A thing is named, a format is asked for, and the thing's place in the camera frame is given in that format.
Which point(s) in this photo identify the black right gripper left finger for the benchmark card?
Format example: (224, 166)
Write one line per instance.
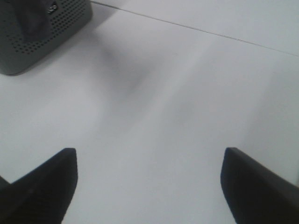
(43, 195)

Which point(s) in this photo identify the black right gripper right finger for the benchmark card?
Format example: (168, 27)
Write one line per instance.
(255, 194)

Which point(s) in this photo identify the grey perforated plastic basket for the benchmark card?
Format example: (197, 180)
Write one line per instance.
(32, 29)

